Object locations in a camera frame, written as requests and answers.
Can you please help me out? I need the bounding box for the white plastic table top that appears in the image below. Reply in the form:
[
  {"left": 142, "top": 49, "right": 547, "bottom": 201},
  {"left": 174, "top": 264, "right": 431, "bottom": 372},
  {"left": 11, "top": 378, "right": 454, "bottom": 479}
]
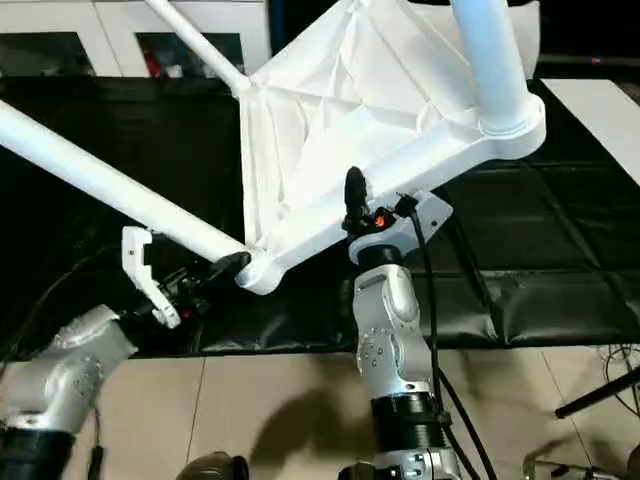
[{"left": 234, "top": 0, "right": 547, "bottom": 296}]

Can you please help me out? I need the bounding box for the black table mat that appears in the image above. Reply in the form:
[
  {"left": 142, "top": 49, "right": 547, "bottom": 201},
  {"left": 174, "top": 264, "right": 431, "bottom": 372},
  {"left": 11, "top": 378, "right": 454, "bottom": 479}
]
[{"left": 0, "top": 74, "right": 640, "bottom": 359}]

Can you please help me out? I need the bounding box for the dark robot foot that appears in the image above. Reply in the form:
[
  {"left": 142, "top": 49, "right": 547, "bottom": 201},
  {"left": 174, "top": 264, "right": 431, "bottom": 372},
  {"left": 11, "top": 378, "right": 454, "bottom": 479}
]
[{"left": 181, "top": 450, "right": 250, "bottom": 480}]

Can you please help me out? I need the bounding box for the black cabinet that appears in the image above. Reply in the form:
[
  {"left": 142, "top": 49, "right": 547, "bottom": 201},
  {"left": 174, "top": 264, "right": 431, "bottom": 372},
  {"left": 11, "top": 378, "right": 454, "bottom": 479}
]
[{"left": 269, "top": 0, "right": 346, "bottom": 57}]

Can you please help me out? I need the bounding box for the white plastic seat panel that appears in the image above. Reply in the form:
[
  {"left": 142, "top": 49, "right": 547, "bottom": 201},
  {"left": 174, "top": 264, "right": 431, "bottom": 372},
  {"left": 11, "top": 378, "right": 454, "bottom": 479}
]
[{"left": 507, "top": 0, "right": 543, "bottom": 77}]

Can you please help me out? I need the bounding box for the white flat board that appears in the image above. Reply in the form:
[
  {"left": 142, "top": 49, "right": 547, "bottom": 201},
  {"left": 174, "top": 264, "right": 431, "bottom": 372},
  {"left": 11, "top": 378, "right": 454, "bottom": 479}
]
[{"left": 541, "top": 78, "right": 640, "bottom": 175}]

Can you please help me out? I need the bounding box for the white cabinet with glass doors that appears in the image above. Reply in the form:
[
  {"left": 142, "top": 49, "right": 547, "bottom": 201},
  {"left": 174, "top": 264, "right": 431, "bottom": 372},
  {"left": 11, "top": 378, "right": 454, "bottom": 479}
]
[{"left": 0, "top": 0, "right": 274, "bottom": 79}]

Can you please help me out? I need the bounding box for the black rod with red mark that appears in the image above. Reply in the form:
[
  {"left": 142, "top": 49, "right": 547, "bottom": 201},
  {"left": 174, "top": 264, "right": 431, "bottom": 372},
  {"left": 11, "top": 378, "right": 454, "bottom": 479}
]
[{"left": 536, "top": 56, "right": 640, "bottom": 66}]

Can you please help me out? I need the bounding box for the black metal stand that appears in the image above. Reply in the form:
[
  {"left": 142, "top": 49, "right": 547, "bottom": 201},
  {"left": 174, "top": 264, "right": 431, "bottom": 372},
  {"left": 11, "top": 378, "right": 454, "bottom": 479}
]
[{"left": 554, "top": 366, "right": 640, "bottom": 420}]

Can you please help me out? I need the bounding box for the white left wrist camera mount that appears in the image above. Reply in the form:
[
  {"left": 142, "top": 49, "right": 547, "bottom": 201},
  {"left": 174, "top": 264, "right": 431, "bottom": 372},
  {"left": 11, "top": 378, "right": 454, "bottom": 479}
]
[{"left": 121, "top": 226, "right": 182, "bottom": 330}]

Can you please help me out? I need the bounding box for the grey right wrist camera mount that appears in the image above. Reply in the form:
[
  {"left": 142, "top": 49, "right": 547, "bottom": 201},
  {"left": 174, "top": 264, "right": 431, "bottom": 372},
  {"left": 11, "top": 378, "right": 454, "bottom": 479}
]
[{"left": 348, "top": 189, "right": 455, "bottom": 265}]

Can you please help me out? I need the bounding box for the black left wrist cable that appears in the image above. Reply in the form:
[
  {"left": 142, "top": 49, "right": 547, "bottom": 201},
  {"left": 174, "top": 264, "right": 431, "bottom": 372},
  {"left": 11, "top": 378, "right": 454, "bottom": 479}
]
[{"left": 0, "top": 244, "right": 126, "bottom": 480}]

